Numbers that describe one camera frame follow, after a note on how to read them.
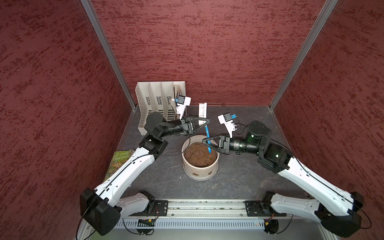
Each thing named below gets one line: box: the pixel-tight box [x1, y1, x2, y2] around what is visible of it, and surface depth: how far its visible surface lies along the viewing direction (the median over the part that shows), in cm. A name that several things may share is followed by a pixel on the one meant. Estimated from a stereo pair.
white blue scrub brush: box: [198, 102, 212, 154], surface depth 55 cm
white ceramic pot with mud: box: [181, 135, 221, 181], surface depth 81 cm
